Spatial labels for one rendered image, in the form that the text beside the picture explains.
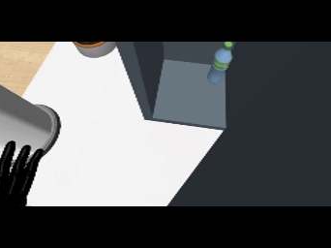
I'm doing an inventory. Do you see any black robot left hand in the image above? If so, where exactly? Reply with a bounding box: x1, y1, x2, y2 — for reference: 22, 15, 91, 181
0, 139, 46, 207

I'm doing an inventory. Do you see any dark grey cabinet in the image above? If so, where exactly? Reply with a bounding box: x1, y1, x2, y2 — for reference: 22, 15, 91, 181
115, 41, 236, 131

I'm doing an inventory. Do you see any blue water bottle green cap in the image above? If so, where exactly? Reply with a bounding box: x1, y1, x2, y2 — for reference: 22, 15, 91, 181
206, 41, 236, 85

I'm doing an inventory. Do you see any dark grey cabinet door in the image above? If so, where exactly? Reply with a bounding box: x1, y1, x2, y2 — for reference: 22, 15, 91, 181
167, 41, 331, 207

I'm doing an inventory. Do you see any grey metal cylinder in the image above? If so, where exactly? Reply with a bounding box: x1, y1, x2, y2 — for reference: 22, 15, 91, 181
0, 75, 63, 160

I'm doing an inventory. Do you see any grey pot with orange rim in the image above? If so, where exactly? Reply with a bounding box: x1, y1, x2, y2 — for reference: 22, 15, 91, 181
71, 41, 118, 59

